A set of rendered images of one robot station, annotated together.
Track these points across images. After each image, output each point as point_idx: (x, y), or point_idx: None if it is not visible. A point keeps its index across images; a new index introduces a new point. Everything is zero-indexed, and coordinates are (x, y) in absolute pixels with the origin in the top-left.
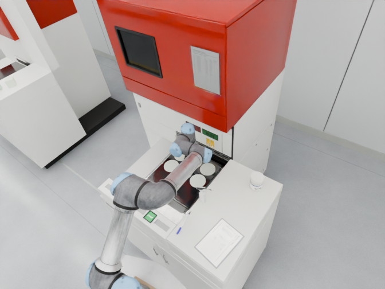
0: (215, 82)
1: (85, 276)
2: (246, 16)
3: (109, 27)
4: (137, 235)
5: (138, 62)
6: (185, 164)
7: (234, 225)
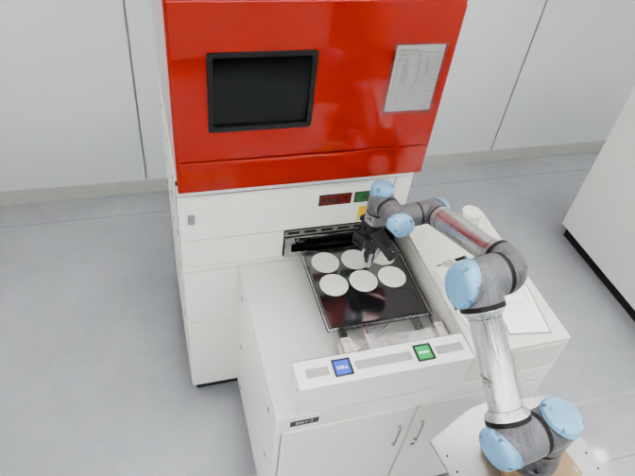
0: (426, 92)
1: (508, 455)
2: None
3: (185, 60)
4: (345, 448)
5: (248, 114)
6: (464, 221)
7: None
